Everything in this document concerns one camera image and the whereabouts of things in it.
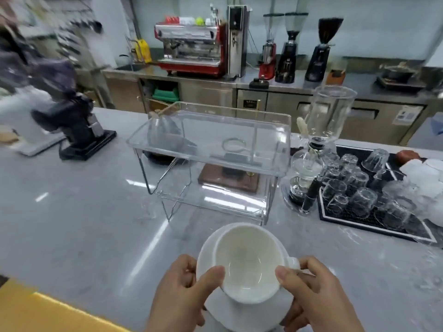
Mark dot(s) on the person's right hand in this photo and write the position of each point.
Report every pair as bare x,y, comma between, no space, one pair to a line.
322,300

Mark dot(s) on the person's left hand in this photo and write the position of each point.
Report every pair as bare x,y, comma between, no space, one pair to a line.
173,300

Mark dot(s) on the white saucer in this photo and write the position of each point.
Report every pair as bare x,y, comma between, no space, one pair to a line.
242,318

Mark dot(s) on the white coffee cup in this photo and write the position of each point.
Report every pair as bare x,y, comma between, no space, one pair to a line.
249,259

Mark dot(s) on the clear acrylic two-tier shelf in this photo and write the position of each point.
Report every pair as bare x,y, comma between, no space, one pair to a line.
207,134

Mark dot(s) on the glass siphon coffee maker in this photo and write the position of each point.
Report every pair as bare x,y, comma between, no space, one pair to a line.
328,110

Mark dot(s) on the red coffee grinder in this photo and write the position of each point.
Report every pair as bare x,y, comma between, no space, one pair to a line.
267,70

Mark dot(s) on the white coffee grinder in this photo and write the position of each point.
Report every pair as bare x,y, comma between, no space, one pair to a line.
24,114

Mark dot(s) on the white-bordered black bar mat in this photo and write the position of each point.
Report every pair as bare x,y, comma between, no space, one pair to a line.
363,224

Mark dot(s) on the cluster of clear glass tumblers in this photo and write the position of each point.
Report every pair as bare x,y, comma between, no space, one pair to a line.
360,200

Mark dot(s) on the wooden brass pour-over stand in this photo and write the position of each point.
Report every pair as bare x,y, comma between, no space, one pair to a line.
228,181

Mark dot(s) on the cluster of white ceramic cups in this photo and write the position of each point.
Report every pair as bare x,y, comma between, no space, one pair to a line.
422,176

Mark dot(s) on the steel gooseneck kettle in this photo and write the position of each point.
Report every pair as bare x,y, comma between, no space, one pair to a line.
166,134

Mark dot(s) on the red-brown clay teapot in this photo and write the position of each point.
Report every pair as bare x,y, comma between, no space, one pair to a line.
406,157

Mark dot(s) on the bamboo stirring paddle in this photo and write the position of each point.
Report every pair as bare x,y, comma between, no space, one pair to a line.
301,127

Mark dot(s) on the black grinder with tray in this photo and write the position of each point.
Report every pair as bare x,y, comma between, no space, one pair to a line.
79,131

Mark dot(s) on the white appliance blue logo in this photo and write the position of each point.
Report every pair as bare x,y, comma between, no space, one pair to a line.
429,134

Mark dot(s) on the stainless steel cabinet unit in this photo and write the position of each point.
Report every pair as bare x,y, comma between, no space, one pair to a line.
207,93

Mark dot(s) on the small wooden box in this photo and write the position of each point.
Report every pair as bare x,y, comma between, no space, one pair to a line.
335,78

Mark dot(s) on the black tamping station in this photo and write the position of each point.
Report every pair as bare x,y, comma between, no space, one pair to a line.
259,83

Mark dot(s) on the black induction cooker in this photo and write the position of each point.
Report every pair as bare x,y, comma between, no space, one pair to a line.
398,84

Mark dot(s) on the red espresso machine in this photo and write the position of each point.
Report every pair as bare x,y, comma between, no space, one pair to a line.
190,67

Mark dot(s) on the black grinder dark hopper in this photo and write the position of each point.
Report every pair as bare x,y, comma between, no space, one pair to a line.
316,65

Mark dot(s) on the black grinder clear hopper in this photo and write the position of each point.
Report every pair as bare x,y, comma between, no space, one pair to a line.
286,65

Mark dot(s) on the black cooking pot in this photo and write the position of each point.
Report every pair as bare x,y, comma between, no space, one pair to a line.
398,73

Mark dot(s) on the yellow plastic bottle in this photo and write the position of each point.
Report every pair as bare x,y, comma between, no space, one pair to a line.
143,51

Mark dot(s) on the steel water boiler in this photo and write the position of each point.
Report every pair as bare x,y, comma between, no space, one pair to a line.
237,48

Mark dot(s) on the row of hanging mugs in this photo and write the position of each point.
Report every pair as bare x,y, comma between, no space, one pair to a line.
90,24

